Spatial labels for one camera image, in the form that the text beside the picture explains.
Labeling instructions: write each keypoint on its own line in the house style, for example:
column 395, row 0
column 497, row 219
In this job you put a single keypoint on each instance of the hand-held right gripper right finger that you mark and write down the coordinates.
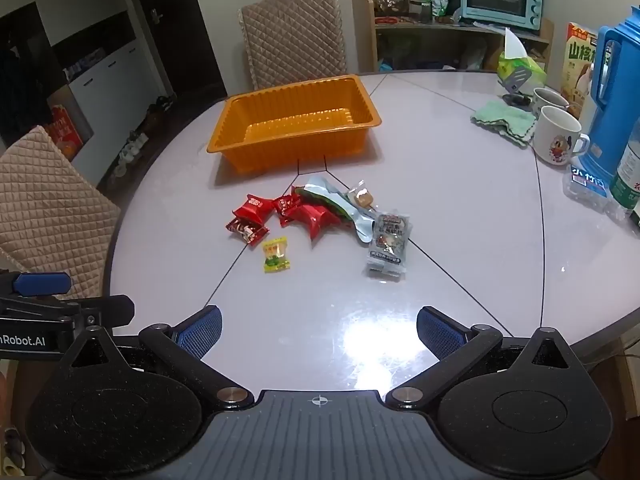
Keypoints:
column 440, row 334

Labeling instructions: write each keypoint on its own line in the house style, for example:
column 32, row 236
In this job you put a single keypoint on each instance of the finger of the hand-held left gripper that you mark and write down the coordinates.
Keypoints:
column 100, row 310
column 40, row 284

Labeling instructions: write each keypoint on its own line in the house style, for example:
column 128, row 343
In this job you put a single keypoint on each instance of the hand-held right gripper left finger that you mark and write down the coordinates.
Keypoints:
column 200, row 334

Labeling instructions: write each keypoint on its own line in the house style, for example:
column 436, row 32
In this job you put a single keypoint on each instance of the grey snack packet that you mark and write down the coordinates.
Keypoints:
column 389, row 240

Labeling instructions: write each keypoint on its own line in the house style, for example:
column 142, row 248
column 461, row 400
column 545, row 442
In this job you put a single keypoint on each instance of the yellow candy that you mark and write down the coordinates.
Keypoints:
column 276, row 255

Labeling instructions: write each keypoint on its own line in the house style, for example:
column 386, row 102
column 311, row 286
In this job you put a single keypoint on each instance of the dark red snack packet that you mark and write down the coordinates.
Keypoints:
column 245, row 231

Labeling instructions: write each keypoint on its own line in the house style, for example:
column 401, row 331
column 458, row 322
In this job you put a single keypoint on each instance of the red pillow snack packet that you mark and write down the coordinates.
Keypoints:
column 252, row 206

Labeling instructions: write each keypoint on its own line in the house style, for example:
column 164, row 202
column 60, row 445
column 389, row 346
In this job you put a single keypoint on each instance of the small red cartoon snack packet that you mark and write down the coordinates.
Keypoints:
column 285, row 205

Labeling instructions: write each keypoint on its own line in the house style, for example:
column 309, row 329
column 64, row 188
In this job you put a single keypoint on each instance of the clear brown candy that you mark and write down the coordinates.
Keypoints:
column 361, row 196

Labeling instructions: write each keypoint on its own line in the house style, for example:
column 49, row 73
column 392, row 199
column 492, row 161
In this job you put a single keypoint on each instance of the large red snack packet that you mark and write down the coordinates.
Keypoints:
column 315, row 222

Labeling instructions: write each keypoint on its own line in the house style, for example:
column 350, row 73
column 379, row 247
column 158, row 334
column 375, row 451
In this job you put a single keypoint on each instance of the green and silver snack bag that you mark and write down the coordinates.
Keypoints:
column 325, row 195

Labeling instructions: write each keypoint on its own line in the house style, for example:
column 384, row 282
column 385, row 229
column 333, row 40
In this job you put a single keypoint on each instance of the orange plastic tray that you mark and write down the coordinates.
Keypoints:
column 280, row 152

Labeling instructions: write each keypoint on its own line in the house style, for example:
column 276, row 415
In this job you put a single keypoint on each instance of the beige quilted chair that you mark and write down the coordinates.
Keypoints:
column 292, row 35
column 45, row 195

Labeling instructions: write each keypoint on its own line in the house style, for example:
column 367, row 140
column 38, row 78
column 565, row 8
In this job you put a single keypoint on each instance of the beige slipper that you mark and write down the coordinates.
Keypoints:
column 10, row 452

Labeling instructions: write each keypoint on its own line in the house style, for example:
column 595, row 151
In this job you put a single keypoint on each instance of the red box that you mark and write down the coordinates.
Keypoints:
column 65, row 132

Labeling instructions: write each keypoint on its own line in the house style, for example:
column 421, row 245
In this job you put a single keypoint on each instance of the row of shoes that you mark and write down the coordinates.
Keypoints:
column 142, row 135

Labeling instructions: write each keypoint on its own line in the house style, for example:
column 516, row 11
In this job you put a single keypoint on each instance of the crushed clear plastic bottle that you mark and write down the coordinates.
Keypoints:
column 582, row 185

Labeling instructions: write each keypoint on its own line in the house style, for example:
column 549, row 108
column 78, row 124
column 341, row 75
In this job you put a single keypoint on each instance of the white cabinet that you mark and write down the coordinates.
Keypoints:
column 110, row 90

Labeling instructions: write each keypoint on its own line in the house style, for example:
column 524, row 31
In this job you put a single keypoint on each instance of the green cloth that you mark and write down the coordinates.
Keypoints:
column 505, row 120

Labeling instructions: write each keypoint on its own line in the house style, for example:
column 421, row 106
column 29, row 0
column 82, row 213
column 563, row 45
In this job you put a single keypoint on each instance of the white mug with cartoon print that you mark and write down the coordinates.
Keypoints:
column 555, row 135

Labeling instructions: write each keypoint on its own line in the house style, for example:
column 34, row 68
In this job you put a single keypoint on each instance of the green label water bottle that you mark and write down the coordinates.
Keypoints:
column 630, row 175

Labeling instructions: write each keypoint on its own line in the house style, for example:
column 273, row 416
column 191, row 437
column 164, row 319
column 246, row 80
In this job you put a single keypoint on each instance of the patterned ceramic cup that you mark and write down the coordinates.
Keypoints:
column 545, row 100

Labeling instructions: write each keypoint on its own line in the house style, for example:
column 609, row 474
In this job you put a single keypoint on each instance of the grey phone stand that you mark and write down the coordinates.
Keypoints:
column 517, row 76

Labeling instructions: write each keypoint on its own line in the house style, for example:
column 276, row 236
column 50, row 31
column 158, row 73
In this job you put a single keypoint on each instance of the green tissue pack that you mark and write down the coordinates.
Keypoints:
column 537, row 72

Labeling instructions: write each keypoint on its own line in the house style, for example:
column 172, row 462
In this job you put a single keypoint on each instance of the dark wooden door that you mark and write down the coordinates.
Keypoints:
column 175, row 25

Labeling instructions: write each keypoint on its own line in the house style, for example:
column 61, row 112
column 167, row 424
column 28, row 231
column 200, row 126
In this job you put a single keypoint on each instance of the blue thermos jug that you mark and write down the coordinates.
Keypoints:
column 615, row 90

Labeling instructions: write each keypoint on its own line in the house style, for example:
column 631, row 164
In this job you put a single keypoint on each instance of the yellow and green carton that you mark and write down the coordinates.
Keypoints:
column 577, row 60

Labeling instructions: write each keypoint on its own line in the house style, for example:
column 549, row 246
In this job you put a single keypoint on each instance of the wooden shelf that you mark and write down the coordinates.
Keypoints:
column 363, row 35

